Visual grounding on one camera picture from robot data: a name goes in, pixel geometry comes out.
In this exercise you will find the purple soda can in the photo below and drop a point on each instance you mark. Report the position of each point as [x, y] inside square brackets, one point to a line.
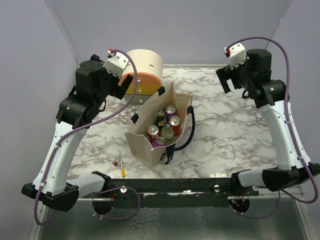
[170, 111]
[158, 141]

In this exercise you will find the red cola can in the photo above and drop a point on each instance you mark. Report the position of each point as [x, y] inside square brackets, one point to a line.
[152, 132]
[175, 123]

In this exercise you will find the clear plastic bottle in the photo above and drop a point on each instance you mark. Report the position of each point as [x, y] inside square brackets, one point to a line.
[167, 132]

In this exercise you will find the green glass bottle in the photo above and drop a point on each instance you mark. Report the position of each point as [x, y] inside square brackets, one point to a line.
[161, 119]

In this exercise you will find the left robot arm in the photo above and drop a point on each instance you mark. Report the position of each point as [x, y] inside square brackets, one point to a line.
[94, 81]

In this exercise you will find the yellow capped pen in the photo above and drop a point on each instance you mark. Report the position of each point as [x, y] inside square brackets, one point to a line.
[123, 174]

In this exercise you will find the cream canvas tote bag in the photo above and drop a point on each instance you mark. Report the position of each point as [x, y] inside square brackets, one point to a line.
[140, 147]

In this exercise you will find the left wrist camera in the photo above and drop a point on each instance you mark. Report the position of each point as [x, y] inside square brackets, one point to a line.
[116, 63]

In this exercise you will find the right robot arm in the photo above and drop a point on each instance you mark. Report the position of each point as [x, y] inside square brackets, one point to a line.
[251, 70]

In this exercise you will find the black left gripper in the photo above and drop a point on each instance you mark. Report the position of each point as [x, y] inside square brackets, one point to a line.
[118, 90]

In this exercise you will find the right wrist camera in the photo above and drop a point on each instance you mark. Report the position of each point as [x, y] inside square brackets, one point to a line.
[236, 54]

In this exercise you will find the round drawer storage box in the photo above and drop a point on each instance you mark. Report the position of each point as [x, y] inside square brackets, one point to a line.
[149, 67]

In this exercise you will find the black mounting rail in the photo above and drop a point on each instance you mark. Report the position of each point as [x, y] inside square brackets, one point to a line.
[172, 192]

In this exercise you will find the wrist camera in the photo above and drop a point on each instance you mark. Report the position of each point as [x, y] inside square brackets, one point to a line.
[236, 54]
[116, 63]

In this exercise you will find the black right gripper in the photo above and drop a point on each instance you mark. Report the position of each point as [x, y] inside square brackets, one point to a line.
[226, 73]

